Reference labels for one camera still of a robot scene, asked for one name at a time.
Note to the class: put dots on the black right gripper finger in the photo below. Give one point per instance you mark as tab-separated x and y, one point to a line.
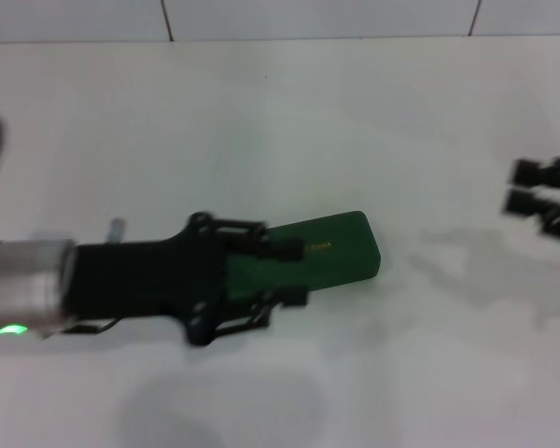
536	207
541	172

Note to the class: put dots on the green glasses case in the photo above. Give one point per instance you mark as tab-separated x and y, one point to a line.
336	252

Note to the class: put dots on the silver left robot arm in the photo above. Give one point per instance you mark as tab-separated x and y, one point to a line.
23	284

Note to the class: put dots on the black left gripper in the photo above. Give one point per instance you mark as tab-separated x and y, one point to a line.
154	280

